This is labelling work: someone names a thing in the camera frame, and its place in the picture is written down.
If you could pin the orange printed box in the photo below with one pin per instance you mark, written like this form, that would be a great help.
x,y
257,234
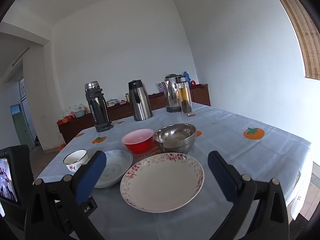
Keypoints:
x,y
65,120

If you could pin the pale blue persimmon tablecloth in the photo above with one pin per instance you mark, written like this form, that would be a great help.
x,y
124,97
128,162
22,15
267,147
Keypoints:
x,y
237,155

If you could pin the small red white package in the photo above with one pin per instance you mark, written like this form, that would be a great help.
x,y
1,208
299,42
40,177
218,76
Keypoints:
x,y
62,147

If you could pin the glass tea bottle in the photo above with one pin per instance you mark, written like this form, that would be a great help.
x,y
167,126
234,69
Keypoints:
x,y
184,97

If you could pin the dark wooden sideboard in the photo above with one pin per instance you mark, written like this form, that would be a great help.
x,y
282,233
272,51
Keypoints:
x,y
120,112

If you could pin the window grille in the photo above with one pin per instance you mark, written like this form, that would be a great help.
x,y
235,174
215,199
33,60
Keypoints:
x,y
22,88

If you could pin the teal basin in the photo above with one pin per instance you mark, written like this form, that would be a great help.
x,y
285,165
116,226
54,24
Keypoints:
x,y
80,114

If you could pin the white enamel cup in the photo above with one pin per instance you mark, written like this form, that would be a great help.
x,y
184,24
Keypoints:
x,y
73,161

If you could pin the stainless steel bowl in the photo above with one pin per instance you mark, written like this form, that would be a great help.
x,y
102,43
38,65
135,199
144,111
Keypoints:
x,y
175,142

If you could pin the green door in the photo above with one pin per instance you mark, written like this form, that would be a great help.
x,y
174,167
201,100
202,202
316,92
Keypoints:
x,y
21,130

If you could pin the mesh food cover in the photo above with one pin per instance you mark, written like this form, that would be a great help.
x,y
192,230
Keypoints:
x,y
72,108

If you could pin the small printed packet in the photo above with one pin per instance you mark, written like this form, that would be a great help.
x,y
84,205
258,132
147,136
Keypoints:
x,y
160,87

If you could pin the stainless electric kettle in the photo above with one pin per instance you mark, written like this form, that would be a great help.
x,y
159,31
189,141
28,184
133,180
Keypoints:
x,y
171,95

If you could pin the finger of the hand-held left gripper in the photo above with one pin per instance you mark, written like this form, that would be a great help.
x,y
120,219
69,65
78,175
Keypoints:
x,y
90,206

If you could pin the red plastic bowl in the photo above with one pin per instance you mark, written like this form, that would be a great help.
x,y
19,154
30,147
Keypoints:
x,y
140,146

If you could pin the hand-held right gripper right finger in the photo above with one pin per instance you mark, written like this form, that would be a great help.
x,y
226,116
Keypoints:
x,y
222,177

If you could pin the tea set tray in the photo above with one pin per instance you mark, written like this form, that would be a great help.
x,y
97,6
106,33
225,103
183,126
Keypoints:
x,y
113,102

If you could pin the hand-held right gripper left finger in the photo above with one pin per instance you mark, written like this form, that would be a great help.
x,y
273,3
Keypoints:
x,y
92,175

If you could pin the dark grey thermos flask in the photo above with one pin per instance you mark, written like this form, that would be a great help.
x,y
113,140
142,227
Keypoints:
x,y
98,110

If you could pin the white floral ceramic bowl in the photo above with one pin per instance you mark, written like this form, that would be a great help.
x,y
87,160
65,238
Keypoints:
x,y
117,166

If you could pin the small red ornament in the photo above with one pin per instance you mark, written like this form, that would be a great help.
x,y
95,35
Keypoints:
x,y
193,83

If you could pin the large pink floral plate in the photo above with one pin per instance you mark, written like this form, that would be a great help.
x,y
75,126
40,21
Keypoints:
x,y
162,187

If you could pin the fluorescent tube light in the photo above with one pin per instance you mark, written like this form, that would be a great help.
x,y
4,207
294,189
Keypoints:
x,y
21,56

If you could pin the bamboo window blind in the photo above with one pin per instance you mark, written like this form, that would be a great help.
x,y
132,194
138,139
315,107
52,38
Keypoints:
x,y
307,42

